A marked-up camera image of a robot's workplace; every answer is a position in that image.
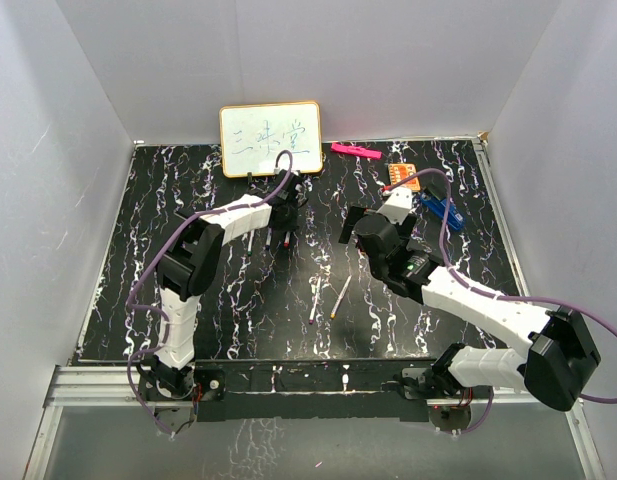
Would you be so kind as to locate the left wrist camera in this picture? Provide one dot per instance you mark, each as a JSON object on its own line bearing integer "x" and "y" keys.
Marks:
{"x": 288, "y": 184}

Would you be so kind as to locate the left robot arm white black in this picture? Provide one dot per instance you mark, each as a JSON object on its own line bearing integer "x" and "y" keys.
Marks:
{"x": 189, "y": 266}

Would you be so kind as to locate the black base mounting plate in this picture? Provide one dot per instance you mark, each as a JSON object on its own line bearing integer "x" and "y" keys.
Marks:
{"x": 305, "y": 389}

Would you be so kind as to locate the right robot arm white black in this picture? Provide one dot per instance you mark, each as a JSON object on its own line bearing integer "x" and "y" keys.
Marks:
{"x": 548, "y": 353}

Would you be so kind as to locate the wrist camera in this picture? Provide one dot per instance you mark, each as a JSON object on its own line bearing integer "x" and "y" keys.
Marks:
{"x": 397, "y": 205}
{"x": 288, "y": 184}

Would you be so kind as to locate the orange card box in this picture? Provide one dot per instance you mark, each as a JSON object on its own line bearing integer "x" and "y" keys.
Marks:
{"x": 400, "y": 171}

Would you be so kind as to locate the purple white pen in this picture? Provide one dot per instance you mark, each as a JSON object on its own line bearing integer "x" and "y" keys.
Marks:
{"x": 316, "y": 296}

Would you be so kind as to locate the blue stapler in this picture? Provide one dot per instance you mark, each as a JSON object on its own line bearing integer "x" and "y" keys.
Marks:
{"x": 437, "y": 203}

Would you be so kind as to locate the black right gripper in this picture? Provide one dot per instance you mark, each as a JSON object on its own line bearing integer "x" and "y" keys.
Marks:
{"x": 355, "y": 213}

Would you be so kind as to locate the green white pen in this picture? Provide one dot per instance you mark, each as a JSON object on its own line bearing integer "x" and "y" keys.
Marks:
{"x": 250, "y": 243}

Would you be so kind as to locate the aluminium frame rail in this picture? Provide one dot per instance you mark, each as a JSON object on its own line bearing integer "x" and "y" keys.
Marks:
{"x": 75, "y": 386}

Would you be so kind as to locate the yellow framed whiteboard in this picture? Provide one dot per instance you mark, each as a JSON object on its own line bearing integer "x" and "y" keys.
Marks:
{"x": 251, "y": 137}

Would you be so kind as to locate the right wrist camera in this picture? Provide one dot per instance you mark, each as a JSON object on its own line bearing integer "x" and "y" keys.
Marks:
{"x": 397, "y": 205}

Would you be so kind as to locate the orange white pen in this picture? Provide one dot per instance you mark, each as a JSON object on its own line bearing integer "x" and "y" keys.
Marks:
{"x": 340, "y": 297}

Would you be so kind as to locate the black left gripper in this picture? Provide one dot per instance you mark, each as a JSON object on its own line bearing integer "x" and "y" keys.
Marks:
{"x": 292, "y": 225}

